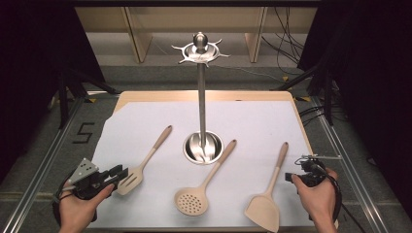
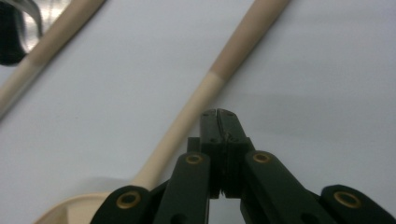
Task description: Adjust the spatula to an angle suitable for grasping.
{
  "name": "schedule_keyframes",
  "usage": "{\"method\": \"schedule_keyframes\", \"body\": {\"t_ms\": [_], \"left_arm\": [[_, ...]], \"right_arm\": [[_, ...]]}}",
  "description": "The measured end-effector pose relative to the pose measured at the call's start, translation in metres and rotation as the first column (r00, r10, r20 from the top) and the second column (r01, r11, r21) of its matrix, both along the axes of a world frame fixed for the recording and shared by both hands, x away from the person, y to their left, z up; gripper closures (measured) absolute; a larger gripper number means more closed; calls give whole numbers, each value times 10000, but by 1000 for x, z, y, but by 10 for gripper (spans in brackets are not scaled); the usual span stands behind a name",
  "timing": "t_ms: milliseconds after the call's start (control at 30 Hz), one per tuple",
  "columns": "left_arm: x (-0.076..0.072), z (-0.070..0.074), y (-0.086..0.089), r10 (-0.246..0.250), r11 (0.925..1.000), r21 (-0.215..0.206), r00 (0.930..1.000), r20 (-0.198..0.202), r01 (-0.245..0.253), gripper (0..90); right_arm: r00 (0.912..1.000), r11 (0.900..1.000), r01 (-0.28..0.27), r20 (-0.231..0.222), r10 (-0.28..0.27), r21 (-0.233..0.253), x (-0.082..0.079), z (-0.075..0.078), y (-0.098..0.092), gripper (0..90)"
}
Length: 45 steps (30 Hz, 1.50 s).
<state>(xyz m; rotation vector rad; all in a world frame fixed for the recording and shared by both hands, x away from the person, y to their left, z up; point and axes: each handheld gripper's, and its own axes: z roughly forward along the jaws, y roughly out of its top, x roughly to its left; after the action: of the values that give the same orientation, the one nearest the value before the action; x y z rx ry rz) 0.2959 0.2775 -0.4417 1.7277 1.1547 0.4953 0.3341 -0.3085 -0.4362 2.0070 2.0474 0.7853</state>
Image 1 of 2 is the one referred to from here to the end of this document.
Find wooden shelf unit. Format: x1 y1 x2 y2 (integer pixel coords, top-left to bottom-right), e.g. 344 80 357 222
75 6 319 64

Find bundle of black cables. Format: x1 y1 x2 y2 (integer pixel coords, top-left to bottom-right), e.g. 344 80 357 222
261 6 309 76

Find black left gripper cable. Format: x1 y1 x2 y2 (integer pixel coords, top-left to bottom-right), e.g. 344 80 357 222
51 174 98 227

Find person's right hand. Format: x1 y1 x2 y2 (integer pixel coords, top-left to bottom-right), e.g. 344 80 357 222
291 169 340 225

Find steel utensil rack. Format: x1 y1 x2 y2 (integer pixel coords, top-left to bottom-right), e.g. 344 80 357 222
171 31 231 166

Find beige perforated skimmer spoon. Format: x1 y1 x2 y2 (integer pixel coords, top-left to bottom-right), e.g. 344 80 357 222
174 139 238 217

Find black curtain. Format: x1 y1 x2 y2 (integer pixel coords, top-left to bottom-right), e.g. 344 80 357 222
297 0 412 221
0 0 106 183

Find aluminium floor rail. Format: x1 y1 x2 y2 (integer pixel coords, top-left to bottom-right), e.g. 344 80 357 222
1 96 86 233
310 96 392 233

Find black tripod stand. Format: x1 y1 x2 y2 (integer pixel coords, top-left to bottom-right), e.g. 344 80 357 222
273 64 335 127
57 67 120 130

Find white floor cable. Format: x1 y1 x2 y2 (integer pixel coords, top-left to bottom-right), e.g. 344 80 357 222
210 64 283 83

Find black floor cables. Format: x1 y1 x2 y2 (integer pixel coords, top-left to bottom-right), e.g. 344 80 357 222
299 105 326 127

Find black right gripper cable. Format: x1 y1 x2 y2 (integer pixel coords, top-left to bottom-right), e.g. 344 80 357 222
319 161 367 233

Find beige slotted spatula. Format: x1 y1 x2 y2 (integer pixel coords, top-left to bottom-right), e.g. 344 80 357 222
116 124 173 196

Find white table cloth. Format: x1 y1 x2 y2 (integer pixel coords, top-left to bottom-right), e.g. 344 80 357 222
86 100 315 229

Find beige solid turner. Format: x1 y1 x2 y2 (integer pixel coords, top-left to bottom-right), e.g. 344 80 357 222
243 141 290 233

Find person's left hand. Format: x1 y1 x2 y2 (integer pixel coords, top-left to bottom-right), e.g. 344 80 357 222
58 183 117 229

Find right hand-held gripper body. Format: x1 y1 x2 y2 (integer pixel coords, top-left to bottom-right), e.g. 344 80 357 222
292 154 343 188

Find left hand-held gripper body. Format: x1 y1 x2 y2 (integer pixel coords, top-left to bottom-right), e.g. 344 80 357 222
66 157 115 201

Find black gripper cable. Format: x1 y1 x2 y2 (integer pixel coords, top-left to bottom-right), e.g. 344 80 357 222
319 161 367 233
51 174 98 227

